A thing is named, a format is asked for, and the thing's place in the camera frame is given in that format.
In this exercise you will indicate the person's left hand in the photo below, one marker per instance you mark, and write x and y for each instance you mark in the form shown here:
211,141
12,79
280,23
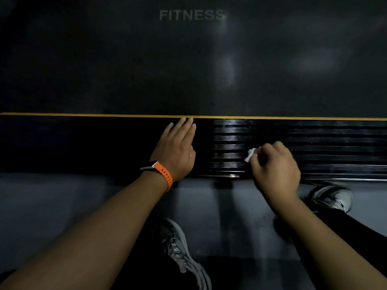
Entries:
174,154

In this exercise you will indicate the person's right hand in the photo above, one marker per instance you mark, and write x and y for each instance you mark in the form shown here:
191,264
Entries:
278,175

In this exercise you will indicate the person's left middle finger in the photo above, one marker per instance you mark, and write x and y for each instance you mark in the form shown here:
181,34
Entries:
186,127

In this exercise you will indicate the person's left little finger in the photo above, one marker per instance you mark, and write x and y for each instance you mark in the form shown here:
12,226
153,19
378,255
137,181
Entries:
167,131

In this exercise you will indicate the person's right thumb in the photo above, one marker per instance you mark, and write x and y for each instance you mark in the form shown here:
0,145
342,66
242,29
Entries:
257,166

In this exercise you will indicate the person's left thumb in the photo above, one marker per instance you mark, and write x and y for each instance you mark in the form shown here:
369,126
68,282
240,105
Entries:
191,157

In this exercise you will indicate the white wipe cloth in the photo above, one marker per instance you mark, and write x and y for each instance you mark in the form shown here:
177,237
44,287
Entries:
251,154

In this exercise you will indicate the person's left forearm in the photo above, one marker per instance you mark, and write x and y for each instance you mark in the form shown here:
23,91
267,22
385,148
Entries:
96,235

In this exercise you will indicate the person's right forearm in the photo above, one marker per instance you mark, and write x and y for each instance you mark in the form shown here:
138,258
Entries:
329,247

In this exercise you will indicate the grey right sneaker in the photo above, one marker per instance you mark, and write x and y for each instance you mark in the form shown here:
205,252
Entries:
332,197

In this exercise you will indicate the grey sneaker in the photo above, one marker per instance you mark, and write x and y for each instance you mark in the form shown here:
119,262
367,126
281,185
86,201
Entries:
184,253
332,197

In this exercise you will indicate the grey left sneaker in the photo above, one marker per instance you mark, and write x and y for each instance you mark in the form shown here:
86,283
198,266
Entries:
184,253

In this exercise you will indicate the black right trouser leg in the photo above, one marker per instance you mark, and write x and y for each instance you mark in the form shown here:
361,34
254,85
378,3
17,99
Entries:
359,235

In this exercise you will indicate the black trouser leg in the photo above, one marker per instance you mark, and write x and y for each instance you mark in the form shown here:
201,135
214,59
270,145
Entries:
359,235
145,277

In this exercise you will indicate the black left trouser leg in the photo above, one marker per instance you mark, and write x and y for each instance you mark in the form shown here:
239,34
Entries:
145,277

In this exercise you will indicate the black ribbed treadmill side rail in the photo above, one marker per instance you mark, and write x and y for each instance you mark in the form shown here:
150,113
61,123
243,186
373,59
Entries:
332,147

